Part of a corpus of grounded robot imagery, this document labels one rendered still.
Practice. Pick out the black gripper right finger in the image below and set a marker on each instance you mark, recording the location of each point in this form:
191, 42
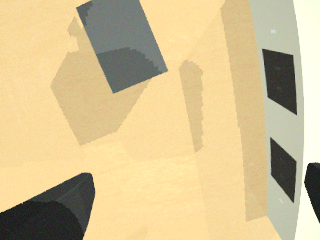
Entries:
312, 184

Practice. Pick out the grey two-prong plug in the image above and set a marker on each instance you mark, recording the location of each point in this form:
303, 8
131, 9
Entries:
123, 42

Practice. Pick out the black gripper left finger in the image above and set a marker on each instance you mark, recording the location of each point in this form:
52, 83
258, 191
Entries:
60, 213

